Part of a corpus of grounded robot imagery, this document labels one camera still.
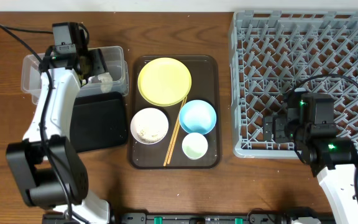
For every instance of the white tissue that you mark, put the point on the white tissue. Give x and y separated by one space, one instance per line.
106 82

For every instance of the small white cup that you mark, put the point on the small white cup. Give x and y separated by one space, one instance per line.
194 146

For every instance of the dark brown serving tray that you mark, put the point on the dark brown serving tray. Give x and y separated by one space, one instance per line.
175 113

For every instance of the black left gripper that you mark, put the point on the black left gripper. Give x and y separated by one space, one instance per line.
96 64

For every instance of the grey dishwasher rack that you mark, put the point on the grey dishwasher rack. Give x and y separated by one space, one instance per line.
270 52

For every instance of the white bowl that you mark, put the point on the white bowl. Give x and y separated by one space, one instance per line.
149 115

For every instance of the wooden chopstick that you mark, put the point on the wooden chopstick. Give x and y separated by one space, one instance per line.
176 137
173 133

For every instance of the black waste tray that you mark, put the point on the black waste tray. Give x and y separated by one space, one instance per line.
98 122

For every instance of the clear plastic waste bin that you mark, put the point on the clear plastic waste bin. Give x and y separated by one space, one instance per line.
116 65

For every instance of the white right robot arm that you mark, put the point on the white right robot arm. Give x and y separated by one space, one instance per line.
334 163

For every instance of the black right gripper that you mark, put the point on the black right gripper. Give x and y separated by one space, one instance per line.
280 123

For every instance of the yellow plate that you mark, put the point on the yellow plate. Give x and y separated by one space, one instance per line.
164 81

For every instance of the light blue bowl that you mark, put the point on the light blue bowl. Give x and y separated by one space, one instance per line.
197 116

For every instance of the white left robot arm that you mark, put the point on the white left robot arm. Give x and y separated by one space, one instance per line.
48 171

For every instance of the pile of rice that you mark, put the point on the pile of rice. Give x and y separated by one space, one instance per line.
149 133

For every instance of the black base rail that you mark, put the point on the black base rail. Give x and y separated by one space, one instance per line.
255 216

